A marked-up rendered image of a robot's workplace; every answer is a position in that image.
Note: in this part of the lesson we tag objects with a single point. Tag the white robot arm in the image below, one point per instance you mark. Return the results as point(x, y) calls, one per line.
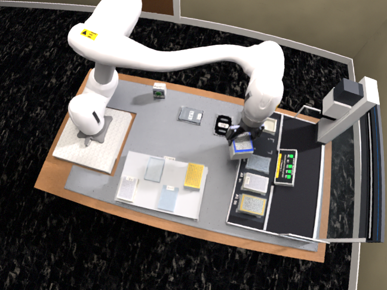
point(104, 39)

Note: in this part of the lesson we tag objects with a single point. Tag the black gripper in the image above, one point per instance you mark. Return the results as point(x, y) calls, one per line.
point(241, 128)

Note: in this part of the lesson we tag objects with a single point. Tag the black flat nest plate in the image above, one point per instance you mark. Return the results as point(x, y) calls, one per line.
point(222, 125)

